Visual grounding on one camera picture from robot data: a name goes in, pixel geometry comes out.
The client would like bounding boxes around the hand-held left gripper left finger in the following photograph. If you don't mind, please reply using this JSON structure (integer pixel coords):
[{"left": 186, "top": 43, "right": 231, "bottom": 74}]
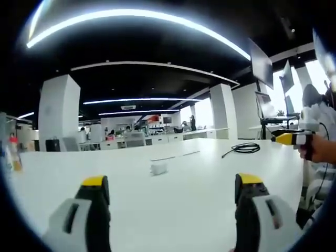
[{"left": 41, "top": 175, "right": 111, "bottom": 252}]

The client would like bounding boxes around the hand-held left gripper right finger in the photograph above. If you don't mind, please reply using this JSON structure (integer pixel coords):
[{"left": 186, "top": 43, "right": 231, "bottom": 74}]
[{"left": 234, "top": 172, "right": 305, "bottom": 252}]

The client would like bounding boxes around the black Type-C cable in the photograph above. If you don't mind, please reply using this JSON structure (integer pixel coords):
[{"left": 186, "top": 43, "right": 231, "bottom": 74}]
[{"left": 222, "top": 142, "right": 261, "bottom": 160}]

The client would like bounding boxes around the white charger adapter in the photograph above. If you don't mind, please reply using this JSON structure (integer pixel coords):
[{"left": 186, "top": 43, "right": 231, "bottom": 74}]
[{"left": 150, "top": 162, "right": 169, "bottom": 177}]

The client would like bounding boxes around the black standing desk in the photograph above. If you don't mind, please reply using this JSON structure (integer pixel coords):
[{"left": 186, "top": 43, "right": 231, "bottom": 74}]
[{"left": 259, "top": 115, "right": 301, "bottom": 140}]

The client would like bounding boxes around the white desk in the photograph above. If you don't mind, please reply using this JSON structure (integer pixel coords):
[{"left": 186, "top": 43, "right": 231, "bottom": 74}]
[{"left": 10, "top": 138, "right": 326, "bottom": 252}]

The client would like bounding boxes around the person's right hand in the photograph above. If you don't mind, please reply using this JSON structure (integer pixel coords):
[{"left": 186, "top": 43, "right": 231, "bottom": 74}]
[{"left": 299, "top": 133, "right": 336, "bottom": 165}]

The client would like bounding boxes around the open laptop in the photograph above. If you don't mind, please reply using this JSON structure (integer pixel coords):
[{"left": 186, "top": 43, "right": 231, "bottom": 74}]
[{"left": 255, "top": 91, "right": 279, "bottom": 119}]

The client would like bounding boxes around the small tilted monitor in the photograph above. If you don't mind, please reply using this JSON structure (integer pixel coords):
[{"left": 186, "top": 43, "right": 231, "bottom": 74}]
[{"left": 279, "top": 59, "right": 295, "bottom": 93}]

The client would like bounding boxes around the large black monitor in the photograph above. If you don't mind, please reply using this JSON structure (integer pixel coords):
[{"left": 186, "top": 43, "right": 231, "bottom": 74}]
[{"left": 247, "top": 37, "right": 274, "bottom": 90}]

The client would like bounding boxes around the black box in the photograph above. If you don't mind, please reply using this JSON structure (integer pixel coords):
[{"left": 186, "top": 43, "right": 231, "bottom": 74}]
[{"left": 45, "top": 139, "right": 61, "bottom": 152}]

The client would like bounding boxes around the red-capped bottle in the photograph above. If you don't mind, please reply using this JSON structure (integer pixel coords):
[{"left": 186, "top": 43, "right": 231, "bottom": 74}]
[{"left": 4, "top": 133, "right": 24, "bottom": 173}]

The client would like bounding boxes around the grey office chair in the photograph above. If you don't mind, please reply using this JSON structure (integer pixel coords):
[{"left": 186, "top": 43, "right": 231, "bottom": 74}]
[{"left": 125, "top": 131, "right": 147, "bottom": 148}]

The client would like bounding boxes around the straight ceiling light strip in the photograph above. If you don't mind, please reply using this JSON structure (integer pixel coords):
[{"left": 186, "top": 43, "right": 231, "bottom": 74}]
[
  {"left": 98, "top": 108, "right": 182, "bottom": 117},
  {"left": 83, "top": 97, "right": 203, "bottom": 106}
]

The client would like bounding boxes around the long curved ceiling light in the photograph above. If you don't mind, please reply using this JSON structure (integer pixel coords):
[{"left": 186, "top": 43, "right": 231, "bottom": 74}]
[{"left": 26, "top": 8, "right": 252, "bottom": 61}]

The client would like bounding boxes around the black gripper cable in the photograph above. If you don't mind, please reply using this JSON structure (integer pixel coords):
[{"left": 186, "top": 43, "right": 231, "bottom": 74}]
[{"left": 318, "top": 122, "right": 331, "bottom": 195}]

